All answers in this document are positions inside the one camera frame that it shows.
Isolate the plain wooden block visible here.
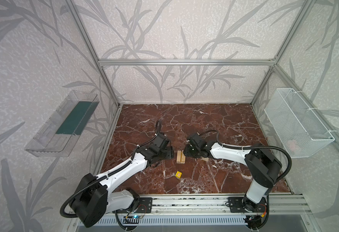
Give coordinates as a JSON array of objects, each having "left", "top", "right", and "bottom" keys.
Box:
[
  {"left": 181, "top": 151, "right": 186, "bottom": 164},
  {"left": 176, "top": 150, "right": 182, "bottom": 163}
]

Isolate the yellow window block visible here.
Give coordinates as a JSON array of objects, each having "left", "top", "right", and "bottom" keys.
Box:
[{"left": 175, "top": 171, "right": 182, "bottom": 178}]

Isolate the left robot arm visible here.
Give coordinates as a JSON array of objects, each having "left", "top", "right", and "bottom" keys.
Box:
[{"left": 60, "top": 132, "right": 174, "bottom": 228}]

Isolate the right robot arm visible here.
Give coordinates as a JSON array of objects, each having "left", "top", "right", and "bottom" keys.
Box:
[{"left": 184, "top": 133, "right": 291, "bottom": 206}]

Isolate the right black corrugated cable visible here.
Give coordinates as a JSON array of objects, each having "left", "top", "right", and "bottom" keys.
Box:
[{"left": 199, "top": 130, "right": 292, "bottom": 185}]

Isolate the black corrugated cable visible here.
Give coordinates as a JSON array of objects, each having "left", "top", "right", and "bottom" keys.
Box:
[
  {"left": 60, "top": 119, "right": 163, "bottom": 218},
  {"left": 199, "top": 130, "right": 292, "bottom": 185}
]

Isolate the left black corrugated cable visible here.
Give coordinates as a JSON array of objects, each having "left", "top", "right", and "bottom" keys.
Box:
[{"left": 60, "top": 119, "right": 163, "bottom": 218}]

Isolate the aluminium mounting rail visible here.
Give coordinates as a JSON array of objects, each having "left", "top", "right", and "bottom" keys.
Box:
[{"left": 68, "top": 194, "right": 312, "bottom": 217}]

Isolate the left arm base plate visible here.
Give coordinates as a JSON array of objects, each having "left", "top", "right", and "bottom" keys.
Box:
[{"left": 116, "top": 197, "right": 153, "bottom": 214}]

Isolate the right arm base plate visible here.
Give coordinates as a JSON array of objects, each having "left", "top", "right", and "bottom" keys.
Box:
[{"left": 225, "top": 197, "right": 268, "bottom": 214}]

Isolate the clear plastic wall bin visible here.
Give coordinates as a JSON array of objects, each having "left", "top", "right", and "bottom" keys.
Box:
[{"left": 25, "top": 90, "right": 100, "bottom": 158}]

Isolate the white wire mesh basket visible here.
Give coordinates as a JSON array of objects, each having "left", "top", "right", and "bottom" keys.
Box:
[{"left": 265, "top": 88, "right": 335, "bottom": 158}]

